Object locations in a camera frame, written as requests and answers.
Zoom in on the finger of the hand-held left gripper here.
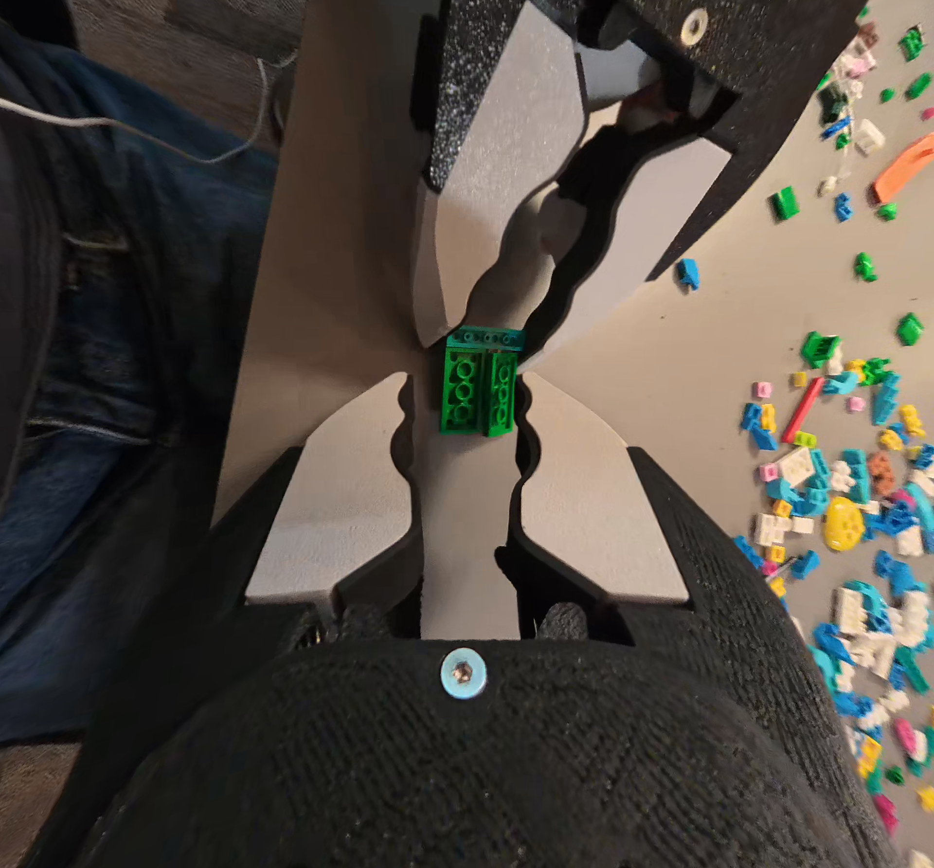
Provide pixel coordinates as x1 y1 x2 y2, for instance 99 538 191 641
520 125 732 373
411 1 589 349

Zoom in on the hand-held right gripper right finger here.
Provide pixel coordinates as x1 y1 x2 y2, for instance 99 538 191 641
503 372 691 608

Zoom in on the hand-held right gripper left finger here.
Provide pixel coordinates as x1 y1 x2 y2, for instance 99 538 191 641
244 372 424 610

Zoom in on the green and teal brick assembly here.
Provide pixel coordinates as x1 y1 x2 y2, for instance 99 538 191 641
439 325 527 439

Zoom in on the grey desk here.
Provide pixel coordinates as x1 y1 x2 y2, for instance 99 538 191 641
212 0 934 868

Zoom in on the orange curved toy piece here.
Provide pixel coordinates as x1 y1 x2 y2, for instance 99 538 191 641
872 132 934 205

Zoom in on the red long toy bar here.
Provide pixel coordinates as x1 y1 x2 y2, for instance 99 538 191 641
781 376 827 444

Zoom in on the yellow round toy piece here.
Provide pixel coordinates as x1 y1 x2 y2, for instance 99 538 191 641
823 496 866 552

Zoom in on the pile of colourful toy bricks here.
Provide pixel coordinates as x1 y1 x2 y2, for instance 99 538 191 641
733 7 934 868

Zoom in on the person's leg in blue jeans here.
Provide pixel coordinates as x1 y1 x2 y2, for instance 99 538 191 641
0 21 282 745

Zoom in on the dark cloth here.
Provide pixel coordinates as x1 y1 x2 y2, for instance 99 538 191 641
0 109 68 511

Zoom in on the thin white cable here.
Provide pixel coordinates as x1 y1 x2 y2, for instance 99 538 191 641
0 54 300 165

